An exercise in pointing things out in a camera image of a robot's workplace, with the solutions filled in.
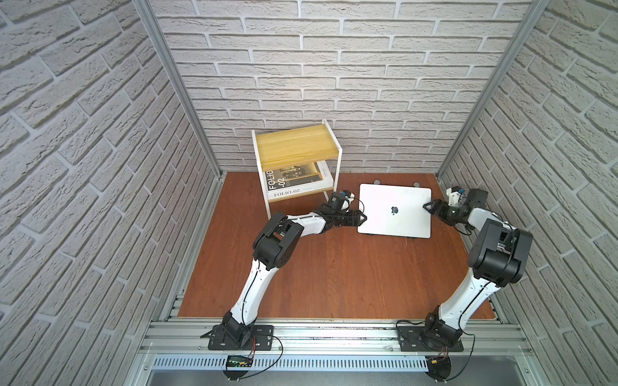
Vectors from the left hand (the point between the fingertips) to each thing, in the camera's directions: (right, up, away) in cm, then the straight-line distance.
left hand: (359, 211), depth 100 cm
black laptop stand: (+8, +13, 0) cm, 15 cm away
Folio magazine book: (-26, +13, -9) cm, 30 cm away
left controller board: (-42, -44, -28) cm, 67 cm away
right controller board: (+19, -45, -29) cm, 57 cm away
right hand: (+28, +3, -1) cm, 28 cm away
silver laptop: (+15, 0, -3) cm, 15 cm away
